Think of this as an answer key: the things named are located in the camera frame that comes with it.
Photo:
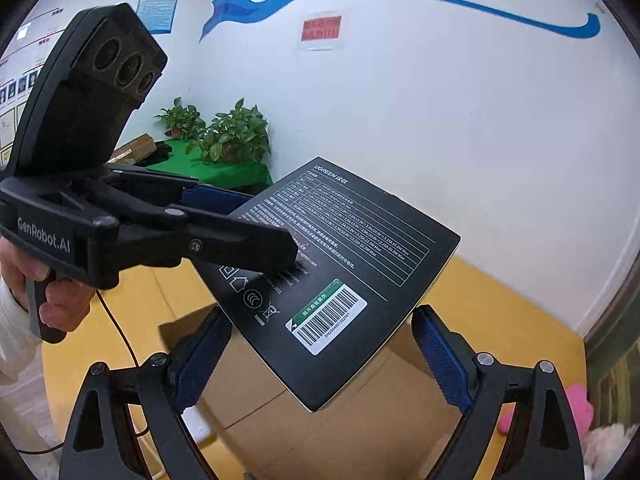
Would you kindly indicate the flat brown cardboard carton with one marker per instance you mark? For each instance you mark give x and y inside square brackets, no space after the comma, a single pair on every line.
[134,147]

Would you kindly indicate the red wall sign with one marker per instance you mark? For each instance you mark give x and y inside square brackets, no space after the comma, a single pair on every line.
[322,30]

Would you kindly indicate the white plush toy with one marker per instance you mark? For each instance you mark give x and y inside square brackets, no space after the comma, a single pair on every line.
[607,447]

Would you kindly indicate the green tablecloth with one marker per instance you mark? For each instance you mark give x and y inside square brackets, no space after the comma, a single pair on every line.
[220,172]

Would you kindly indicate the large potted green plant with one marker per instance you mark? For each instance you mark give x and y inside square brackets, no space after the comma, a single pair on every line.
[235,132]

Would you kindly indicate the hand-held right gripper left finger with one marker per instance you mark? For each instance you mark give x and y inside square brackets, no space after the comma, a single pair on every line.
[197,365]

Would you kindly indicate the blue wall notice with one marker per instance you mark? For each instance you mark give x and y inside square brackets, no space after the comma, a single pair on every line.
[157,7]

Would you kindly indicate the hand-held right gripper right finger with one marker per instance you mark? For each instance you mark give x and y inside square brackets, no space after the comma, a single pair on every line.
[440,355]

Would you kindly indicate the brown cardboard box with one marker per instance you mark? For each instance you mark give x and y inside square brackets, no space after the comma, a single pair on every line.
[350,440]

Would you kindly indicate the black product box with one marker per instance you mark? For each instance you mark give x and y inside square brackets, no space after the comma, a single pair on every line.
[355,240]

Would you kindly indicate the small potted green plant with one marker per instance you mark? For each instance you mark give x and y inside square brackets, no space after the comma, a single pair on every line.
[180,117]

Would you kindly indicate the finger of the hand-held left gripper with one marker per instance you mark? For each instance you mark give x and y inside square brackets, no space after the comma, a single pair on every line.
[220,197]
[230,237]

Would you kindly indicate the person's left hand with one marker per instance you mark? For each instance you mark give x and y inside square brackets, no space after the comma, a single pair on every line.
[60,305]

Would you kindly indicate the person's left forearm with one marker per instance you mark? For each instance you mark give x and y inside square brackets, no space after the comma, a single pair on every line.
[15,340]

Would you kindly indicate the pink flower plush toy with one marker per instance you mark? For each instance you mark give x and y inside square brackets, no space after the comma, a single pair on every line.
[575,405]

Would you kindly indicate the wall board with framed pictures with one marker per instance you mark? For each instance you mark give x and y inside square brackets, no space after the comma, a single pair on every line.
[20,85]

